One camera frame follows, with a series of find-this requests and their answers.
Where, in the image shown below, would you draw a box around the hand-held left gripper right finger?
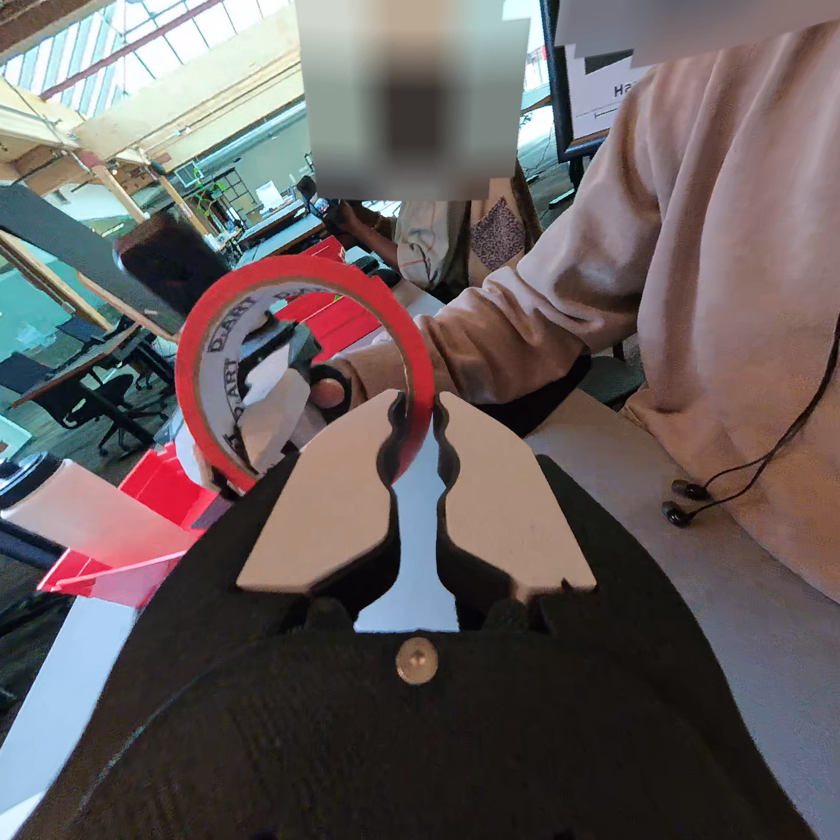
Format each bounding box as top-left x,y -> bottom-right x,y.
433,392 -> 599,601

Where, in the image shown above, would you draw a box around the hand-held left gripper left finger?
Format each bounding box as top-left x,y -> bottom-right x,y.
236,390 -> 404,596

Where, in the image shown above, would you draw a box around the red tape roll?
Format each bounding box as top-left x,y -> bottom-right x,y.
175,255 -> 435,494

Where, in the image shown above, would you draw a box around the red plastic bin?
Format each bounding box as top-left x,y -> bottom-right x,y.
36,238 -> 395,610

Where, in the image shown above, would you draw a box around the person's right forearm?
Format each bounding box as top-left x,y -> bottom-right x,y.
328,259 -> 631,411

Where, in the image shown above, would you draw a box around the dark round object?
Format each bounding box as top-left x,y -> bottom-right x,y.
113,213 -> 234,317

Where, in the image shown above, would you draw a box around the green potted plant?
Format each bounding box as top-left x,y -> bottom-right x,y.
190,167 -> 231,221

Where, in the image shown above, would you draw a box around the wooden office desk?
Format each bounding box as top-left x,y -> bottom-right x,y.
13,322 -> 161,411

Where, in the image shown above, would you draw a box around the white water bottle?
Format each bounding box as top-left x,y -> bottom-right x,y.
0,453 -> 198,572

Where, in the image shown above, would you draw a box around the black board with wooden edge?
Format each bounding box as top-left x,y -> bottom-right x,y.
0,184 -> 186,342

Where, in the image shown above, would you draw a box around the black framed white sign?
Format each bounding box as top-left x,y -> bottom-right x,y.
539,0 -> 660,164

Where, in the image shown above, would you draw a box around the black wired earphones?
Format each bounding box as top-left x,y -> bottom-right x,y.
661,322 -> 840,528

